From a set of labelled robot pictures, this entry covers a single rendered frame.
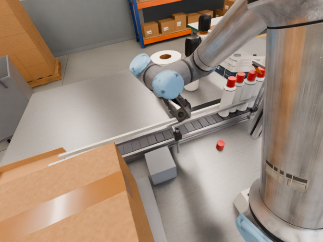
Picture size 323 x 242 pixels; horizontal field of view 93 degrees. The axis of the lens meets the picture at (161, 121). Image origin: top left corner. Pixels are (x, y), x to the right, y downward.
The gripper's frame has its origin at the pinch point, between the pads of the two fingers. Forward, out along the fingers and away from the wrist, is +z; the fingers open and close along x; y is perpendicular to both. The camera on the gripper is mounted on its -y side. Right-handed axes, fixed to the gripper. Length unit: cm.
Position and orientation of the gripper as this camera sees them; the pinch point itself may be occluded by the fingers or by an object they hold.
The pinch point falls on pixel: (189, 117)
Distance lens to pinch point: 72.1
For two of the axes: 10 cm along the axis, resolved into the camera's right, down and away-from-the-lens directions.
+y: -3.2, -6.6, 6.8
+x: -7.6, 6.1, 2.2
